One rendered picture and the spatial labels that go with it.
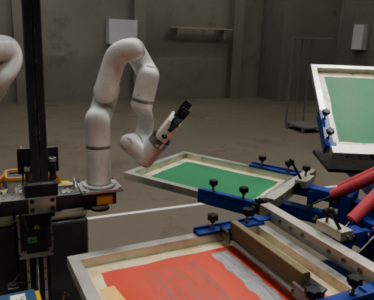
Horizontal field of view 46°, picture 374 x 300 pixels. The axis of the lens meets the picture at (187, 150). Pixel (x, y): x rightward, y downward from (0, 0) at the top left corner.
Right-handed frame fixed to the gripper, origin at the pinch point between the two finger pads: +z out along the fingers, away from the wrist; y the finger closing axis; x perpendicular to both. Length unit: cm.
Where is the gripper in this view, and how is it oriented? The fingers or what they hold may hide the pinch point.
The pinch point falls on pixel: (186, 107)
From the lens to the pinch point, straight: 161.7
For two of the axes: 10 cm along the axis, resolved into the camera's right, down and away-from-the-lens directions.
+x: 7.9, 6.0, 1.6
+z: 6.1, -7.1, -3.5
